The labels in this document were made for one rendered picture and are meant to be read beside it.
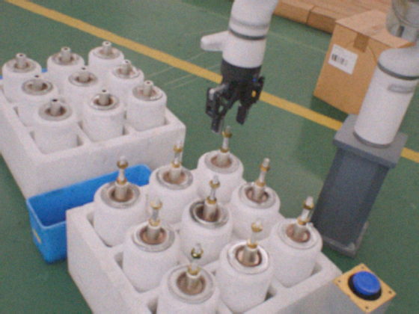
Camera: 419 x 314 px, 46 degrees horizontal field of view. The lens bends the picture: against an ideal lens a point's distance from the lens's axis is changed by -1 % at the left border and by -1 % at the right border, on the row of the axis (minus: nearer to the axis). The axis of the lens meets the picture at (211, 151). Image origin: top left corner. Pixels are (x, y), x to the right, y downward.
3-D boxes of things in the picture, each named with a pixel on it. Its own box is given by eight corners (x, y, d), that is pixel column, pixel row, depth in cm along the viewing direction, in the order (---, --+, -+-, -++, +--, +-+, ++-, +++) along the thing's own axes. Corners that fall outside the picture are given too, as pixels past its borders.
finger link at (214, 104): (210, 85, 92) (212, 110, 96) (203, 89, 91) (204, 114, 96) (221, 91, 91) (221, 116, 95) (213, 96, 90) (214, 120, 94)
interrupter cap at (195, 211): (227, 203, 96) (228, 200, 96) (230, 231, 90) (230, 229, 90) (188, 199, 96) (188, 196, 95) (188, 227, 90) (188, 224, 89)
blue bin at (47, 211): (141, 198, 131) (144, 161, 124) (163, 225, 124) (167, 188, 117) (27, 237, 114) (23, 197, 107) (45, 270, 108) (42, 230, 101)
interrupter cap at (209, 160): (197, 164, 105) (197, 161, 104) (215, 148, 110) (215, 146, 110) (228, 179, 102) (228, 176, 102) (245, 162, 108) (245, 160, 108)
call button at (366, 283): (362, 274, 78) (366, 265, 77) (381, 292, 76) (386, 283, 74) (345, 285, 76) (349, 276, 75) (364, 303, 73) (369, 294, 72)
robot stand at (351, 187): (317, 203, 140) (350, 112, 122) (367, 226, 135) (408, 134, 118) (299, 234, 129) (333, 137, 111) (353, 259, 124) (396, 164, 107)
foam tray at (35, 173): (115, 111, 163) (118, 60, 152) (179, 181, 139) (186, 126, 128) (-8, 137, 142) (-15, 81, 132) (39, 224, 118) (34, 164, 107)
